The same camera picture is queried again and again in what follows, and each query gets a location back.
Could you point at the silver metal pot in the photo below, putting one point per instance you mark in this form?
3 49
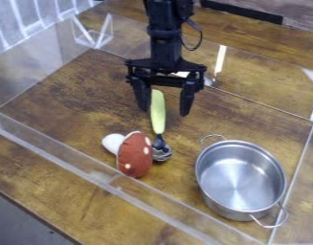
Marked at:
243 182

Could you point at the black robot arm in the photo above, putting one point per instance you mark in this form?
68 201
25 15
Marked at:
168 14

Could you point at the clear acrylic enclosure wall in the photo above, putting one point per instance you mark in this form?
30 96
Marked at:
65 97

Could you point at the black bar at back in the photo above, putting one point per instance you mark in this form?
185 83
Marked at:
246 12

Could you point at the red plush mushroom toy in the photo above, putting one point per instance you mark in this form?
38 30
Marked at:
133 151

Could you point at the green handled metal spoon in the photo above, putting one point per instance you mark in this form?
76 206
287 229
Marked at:
161 148

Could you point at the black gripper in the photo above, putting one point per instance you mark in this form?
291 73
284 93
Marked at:
165 69

